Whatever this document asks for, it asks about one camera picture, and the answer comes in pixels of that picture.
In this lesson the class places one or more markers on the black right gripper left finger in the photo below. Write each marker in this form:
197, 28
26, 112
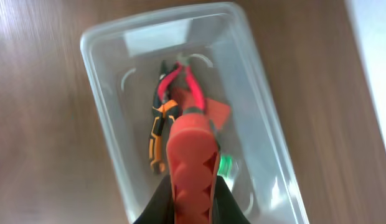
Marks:
160, 209

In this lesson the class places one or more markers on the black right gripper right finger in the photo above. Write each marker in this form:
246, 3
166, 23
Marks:
225, 208

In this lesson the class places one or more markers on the clear box of coloured bits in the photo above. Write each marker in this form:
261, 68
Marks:
229, 169

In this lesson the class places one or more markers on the orange perforated plastic bar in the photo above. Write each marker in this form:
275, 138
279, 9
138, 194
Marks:
193, 158

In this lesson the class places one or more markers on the orange black long-nose pliers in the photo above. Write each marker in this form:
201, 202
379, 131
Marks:
164, 109

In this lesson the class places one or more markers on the orange scraper with wooden handle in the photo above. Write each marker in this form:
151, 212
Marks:
216, 111

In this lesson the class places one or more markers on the red handled side cutters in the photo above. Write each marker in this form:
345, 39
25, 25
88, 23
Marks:
182, 63

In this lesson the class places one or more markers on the clear plastic storage container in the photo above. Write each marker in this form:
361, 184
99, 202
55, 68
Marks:
123, 59

